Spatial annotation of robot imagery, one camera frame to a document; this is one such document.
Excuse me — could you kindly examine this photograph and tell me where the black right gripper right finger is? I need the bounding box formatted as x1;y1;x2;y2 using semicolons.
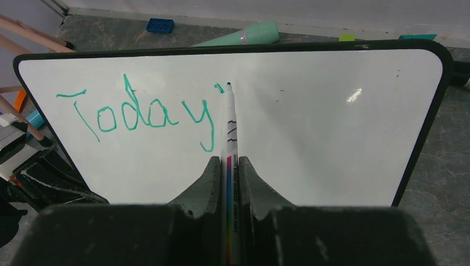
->
239;156;437;265

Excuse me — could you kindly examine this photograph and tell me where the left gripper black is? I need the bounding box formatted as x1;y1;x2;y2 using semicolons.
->
7;149;109;211

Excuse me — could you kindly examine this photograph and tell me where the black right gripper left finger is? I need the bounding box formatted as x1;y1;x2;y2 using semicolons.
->
11;156;221;265

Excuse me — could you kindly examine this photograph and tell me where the green capped whiteboard marker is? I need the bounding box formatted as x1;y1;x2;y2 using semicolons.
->
220;82;242;265

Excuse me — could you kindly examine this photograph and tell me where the white whiteboard black frame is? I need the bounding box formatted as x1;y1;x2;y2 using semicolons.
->
13;39;453;206

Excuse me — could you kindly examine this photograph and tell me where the orange piece left edge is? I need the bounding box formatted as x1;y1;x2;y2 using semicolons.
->
13;90;27;112

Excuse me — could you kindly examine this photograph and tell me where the blue lego brick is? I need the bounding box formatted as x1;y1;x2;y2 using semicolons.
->
146;18;175;34

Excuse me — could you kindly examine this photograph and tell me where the mint green tube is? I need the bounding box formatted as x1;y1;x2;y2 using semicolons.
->
193;21;280;47

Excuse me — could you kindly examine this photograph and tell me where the lime green small block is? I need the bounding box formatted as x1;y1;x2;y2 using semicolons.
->
338;34;355;42

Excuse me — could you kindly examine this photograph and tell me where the teal small block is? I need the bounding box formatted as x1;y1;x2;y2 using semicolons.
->
399;34;437;40

